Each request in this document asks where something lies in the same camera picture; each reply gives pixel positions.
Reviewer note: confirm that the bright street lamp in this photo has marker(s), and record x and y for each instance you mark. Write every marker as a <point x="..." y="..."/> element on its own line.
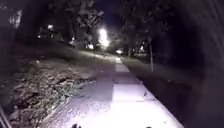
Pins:
<point x="103" y="37"/>

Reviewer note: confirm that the thin tree trunk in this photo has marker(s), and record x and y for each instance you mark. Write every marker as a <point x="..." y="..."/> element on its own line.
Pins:
<point x="151" y="56"/>

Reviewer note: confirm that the grey concrete slab path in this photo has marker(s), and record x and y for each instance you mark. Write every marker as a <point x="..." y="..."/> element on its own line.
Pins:
<point x="128" y="106"/>

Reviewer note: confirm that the dark grass strip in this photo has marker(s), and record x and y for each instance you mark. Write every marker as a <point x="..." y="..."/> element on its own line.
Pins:
<point x="166" y="86"/>

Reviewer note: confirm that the leaf-strewn grass verge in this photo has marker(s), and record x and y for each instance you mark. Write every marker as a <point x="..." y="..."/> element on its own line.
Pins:
<point x="43" y="83"/>

